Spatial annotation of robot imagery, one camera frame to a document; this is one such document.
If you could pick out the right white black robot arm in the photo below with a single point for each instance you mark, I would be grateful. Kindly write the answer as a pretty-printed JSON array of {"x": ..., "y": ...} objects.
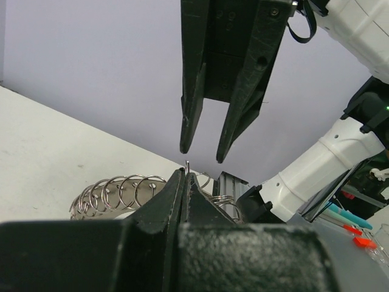
[{"x": 355, "y": 134}]

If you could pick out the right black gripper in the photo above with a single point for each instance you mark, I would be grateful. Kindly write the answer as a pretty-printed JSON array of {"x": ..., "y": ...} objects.
[{"x": 228, "y": 50}]

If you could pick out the white disc wire keyring holder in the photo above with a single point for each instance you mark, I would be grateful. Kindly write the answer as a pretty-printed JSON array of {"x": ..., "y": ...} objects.
[{"x": 115, "y": 197}]

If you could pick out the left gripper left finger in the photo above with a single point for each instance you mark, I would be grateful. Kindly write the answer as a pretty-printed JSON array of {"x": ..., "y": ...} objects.
[{"x": 133, "y": 254}]

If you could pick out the aluminium frame rail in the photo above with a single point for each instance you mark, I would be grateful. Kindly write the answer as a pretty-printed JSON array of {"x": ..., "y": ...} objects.
[{"x": 226, "y": 190}]

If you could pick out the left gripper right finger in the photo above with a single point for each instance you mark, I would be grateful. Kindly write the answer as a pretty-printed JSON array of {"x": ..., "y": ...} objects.
[{"x": 218, "y": 255}]

